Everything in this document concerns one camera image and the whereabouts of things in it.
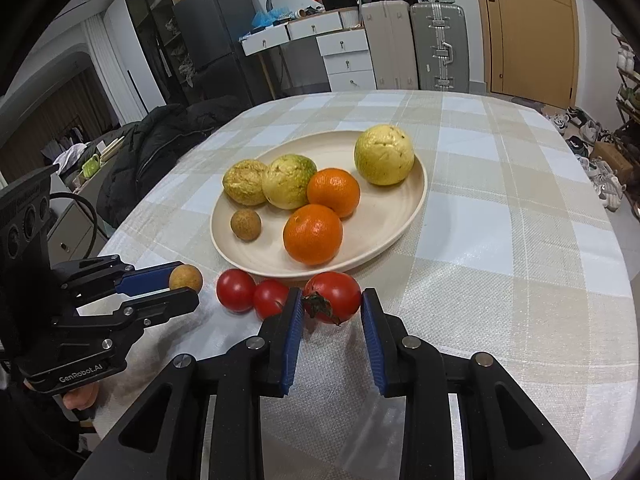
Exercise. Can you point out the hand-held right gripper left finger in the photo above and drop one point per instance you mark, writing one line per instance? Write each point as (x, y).
(292, 340)

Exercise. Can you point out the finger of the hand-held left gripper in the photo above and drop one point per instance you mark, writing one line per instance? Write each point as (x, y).
(145, 280)
(165, 305)

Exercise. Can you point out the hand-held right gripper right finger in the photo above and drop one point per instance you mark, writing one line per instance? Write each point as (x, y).
(372, 345)

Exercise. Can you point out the brown longan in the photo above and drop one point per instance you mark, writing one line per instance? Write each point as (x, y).
(246, 225)
(187, 278)

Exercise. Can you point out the red tomato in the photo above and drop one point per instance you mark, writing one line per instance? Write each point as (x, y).
(334, 294)
(269, 300)
(235, 291)

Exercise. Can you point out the orange mandarin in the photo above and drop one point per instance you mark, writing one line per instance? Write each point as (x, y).
(334, 192)
(313, 235)

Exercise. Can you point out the cream round plate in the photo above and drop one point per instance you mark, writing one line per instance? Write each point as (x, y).
(390, 220)

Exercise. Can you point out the wrinkled yellow passion fruit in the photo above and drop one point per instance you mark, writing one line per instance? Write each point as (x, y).
(245, 183)

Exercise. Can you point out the person's left hand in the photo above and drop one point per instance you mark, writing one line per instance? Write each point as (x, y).
(80, 397)

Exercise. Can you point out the black jacket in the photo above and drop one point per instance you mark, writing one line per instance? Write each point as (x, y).
(150, 160)

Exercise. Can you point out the beige checked tablecloth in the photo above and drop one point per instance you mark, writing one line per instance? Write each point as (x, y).
(500, 260)

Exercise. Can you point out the yellow passion fruit green patch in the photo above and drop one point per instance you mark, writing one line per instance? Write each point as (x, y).
(289, 182)

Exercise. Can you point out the large yellow passion fruit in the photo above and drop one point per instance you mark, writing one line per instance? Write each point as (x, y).
(384, 156)

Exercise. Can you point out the dark glass cabinet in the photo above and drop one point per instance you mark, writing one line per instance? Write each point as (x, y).
(155, 35)

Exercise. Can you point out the dark grey fridge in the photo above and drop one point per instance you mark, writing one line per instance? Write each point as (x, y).
(220, 45)

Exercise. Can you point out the group of sneakers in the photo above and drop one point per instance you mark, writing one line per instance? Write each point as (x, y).
(590, 160)

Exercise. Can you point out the white desk with drawers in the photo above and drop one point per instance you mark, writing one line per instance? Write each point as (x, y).
(345, 55)

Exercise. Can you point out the blue plastic bag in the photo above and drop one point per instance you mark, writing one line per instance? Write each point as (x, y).
(270, 17)

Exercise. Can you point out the beige suitcase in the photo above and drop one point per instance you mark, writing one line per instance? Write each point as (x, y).
(389, 45)

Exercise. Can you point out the silver suitcase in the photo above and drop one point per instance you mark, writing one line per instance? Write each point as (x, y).
(440, 47)

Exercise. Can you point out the cardboard box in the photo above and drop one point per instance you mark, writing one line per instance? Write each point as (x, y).
(614, 156)

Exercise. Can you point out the wooden shoe rack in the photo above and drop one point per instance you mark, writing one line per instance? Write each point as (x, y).
(630, 125)

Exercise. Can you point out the wooden door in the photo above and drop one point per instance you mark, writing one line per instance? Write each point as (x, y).
(530, 35)

